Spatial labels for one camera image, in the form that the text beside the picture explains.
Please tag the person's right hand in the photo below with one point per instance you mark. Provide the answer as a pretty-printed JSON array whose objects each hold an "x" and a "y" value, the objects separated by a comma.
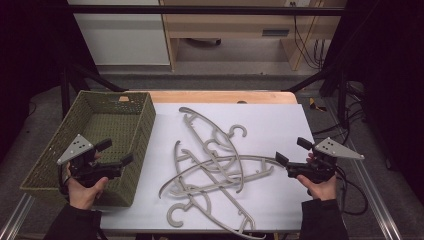
[{"x": 321, "y": 191}]

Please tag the black metal stand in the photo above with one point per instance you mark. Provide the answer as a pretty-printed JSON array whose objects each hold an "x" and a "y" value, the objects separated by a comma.
[
  {"x": 65, "y": 93},
  {"x": 342, "y": 96}
]

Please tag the person's left hand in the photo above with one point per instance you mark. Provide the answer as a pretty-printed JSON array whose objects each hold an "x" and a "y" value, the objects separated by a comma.
[{"x": 83, "y": 196}]

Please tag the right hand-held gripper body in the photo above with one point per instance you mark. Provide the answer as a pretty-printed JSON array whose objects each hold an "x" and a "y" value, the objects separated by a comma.
[{"x": 333, "y": 149}]

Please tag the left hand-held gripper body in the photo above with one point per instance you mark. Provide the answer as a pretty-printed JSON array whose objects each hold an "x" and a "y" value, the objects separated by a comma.
[{"x": 76, "y": 148}]

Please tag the green woven basket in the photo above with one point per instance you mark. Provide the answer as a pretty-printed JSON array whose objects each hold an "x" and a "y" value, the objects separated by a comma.
[{"x": 100, "y": 126}]

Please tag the white paper sheet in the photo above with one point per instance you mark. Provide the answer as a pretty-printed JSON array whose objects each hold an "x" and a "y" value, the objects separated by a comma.
[{"x": 273, "y": 126}]

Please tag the black curtain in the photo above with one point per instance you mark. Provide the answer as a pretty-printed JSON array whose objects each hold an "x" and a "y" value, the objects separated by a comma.
[
  {"x": 30, "y": 50},
  {"x": 393, "y": 66}
]

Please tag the light wooden desk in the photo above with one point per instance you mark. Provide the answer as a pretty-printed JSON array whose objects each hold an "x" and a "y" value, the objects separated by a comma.
[{"x": 226, "y": 26}]

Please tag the yellow and black tool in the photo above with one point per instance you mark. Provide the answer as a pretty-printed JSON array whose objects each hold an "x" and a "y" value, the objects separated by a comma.
[{"x": 315, "y": 106}]

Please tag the black horizontal frame bar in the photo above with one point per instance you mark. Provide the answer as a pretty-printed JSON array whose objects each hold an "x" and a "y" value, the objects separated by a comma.
[{"x": 200, "y": 10}]

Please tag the white cabinet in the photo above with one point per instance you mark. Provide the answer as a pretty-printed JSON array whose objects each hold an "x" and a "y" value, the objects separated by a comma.
[{"x": 123, "y": 40}]

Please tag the aluminium rail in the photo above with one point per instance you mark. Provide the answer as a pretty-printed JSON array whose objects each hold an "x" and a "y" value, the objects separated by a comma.
[
  {"x": 376, "y": 200},
  {"x": 15, "y": 220}
]

